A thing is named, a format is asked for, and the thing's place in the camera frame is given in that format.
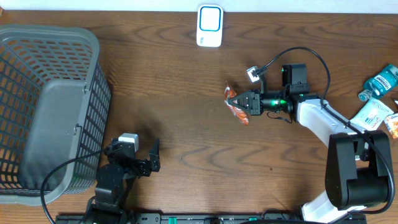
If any red chocolate bar wrapper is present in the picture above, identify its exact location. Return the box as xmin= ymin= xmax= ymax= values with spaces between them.
xmin=224 ymin=82 xmax=249 ymax=126

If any mint green wipes pack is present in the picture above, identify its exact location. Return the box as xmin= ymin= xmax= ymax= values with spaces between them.
xmin=350 ymin=98 xmax=394 ymax=131

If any teal mouthwash bottle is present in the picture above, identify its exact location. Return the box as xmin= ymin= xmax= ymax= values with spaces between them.
xmin=358 ymin=64 xmax=397 ymax=101

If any small orange carton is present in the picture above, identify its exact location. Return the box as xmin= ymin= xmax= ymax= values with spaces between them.
xmin=384 ymin=113 xmax=398 ymax=139

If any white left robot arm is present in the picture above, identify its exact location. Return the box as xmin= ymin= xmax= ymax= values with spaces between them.
xmin=80 ymin=139 xmax=160 ymax=224

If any white barcode scanner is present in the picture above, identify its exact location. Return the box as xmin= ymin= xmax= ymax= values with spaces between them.
xmin=196 ymin=4 xmax=224 ymax=47

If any grey plastic basket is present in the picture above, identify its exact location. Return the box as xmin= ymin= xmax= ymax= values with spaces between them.
xmin=1 ymin=24 xmax=111 ymax=206

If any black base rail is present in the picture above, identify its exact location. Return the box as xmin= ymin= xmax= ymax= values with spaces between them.
xmin=55 ymin=212 xmax=367 ymax=224

